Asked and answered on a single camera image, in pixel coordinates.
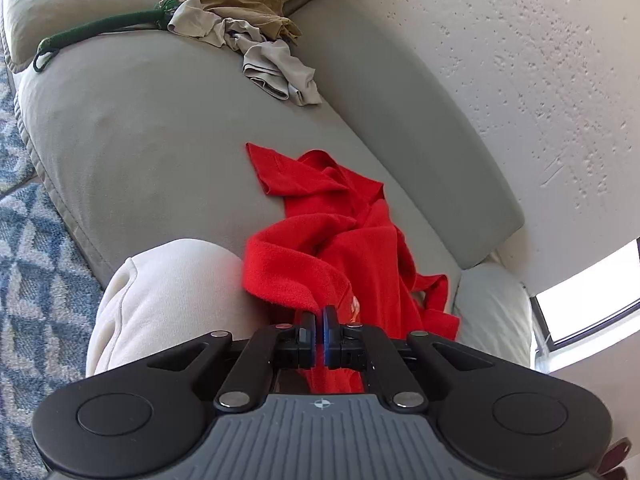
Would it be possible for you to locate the light grey crumpled garment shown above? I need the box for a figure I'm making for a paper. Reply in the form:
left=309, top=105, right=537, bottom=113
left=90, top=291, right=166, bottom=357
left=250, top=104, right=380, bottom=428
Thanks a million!
left=167, top=0, right=322, bottom=106

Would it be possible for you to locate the large light grey cushion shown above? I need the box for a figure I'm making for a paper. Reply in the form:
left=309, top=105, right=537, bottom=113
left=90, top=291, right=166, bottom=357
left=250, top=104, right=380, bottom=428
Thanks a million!
left=452, top=261, right=534, bottom=367

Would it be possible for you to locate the blue patterned rug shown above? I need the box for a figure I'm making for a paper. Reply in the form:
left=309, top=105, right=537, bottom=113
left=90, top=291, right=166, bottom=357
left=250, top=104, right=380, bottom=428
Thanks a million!
left=1, top=70, right=102, bottom=479

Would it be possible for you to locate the tan crumpled garment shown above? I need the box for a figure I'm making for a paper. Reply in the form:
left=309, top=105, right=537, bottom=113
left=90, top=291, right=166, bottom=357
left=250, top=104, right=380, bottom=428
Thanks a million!
left=200, top=0, right=302, bottom=42

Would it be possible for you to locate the green plush toy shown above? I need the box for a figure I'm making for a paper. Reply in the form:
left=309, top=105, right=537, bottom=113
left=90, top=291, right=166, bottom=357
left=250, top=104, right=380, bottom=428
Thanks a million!
left=32, top=0, right=186, bottom=73

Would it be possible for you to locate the grey sofa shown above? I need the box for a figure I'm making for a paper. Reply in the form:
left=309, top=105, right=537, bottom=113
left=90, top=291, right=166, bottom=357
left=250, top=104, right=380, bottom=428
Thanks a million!
left=0, top=0, right=535, bottom=371

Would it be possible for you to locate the red t-shirt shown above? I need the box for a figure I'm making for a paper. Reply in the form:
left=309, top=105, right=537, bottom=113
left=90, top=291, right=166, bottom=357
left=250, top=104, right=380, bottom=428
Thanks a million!
left=241, top=142, right=461, bottom=395

